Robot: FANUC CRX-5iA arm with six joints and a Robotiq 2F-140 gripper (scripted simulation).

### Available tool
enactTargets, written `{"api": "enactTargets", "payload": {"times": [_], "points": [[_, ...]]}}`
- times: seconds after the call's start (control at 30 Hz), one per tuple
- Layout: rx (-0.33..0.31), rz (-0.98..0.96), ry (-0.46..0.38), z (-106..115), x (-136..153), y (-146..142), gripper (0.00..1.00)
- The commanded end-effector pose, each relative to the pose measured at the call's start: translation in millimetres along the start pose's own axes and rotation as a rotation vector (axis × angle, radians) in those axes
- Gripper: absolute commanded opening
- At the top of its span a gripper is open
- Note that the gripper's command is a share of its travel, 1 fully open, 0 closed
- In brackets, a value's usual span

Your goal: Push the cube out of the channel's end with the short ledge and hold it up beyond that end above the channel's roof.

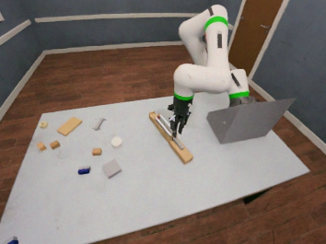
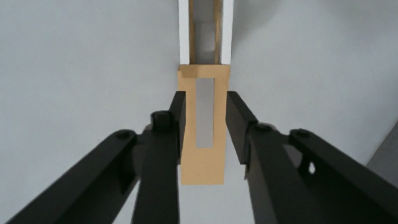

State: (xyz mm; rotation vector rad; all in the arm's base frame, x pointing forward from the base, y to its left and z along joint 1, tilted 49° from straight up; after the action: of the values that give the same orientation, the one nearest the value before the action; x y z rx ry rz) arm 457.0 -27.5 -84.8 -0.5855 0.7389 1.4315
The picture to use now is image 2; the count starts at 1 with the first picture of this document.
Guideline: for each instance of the grey square stick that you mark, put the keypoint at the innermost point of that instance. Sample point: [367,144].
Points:
[204,112]

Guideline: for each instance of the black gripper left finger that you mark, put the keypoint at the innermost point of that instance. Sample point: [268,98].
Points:
[89,191]

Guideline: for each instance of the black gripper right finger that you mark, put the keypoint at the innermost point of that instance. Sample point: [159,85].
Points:
[345,191]

